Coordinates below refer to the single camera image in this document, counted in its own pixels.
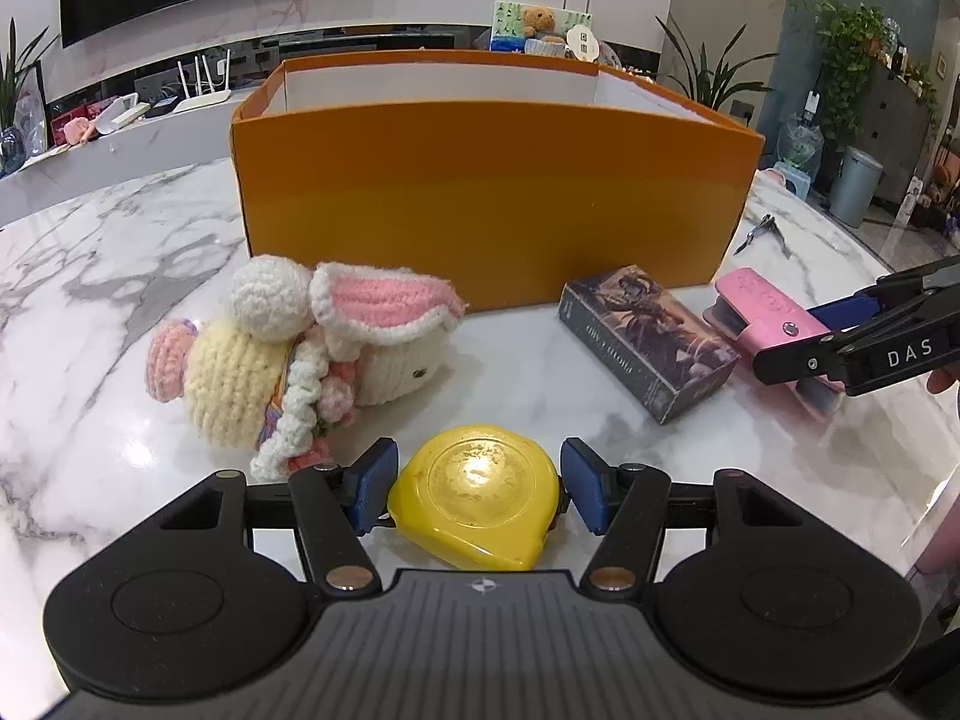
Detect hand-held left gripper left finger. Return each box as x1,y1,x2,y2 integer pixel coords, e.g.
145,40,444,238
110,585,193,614
161,436,398,593

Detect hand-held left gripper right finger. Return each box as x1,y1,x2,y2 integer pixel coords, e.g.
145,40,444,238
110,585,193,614
560,436,807,593

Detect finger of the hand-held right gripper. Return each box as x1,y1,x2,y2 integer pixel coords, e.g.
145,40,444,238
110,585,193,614
808,255,960,332
752,289,960,391

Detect pink stapler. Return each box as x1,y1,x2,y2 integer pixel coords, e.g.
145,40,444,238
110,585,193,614
703,267,845,415

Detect yellow tape measure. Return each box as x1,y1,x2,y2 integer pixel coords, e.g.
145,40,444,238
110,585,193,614
386,425,562,572

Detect orange cardboard box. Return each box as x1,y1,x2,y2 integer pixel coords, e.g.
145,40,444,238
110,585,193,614
229,49,766,314

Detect nail clipper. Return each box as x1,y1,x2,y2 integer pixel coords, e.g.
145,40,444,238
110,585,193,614
735,214,788,256

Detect grey trash can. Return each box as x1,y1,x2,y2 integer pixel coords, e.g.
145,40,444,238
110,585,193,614
829,146,886,230

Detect teal stool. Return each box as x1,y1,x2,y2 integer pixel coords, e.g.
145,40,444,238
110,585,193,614
772,161,817,200

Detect dark printed card box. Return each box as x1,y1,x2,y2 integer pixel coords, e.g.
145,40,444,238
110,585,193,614
557,265,742,425

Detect cream crochet bunny doll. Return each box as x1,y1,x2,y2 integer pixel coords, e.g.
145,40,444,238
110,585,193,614
146,255,470,482

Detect blue water jug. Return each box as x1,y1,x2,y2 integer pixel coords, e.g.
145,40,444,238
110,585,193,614
772,111,826,166

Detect dark cabinet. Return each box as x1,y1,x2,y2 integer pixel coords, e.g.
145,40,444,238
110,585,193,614
862,64,942,203

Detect green climbing plant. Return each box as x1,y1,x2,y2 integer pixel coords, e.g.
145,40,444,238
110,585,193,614
814,0,938,143

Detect potted green floor plant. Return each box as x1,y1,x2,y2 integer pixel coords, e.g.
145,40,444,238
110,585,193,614
654,13,781,117

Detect white router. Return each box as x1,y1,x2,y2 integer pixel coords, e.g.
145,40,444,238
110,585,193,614
174,49,235,113

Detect brown teddy bear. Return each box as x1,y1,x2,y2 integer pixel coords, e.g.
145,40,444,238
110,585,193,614
521,5,560,42

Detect green painted picture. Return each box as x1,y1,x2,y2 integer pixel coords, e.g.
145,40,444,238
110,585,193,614
491,0,593,53

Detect white tray device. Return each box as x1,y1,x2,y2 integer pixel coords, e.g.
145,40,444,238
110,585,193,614
90,92,151,134

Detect pink box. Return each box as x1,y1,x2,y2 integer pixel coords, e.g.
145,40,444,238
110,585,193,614
49,101,102,145

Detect green plant in glass vase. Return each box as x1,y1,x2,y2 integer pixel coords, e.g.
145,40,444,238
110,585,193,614
0,15,61,177

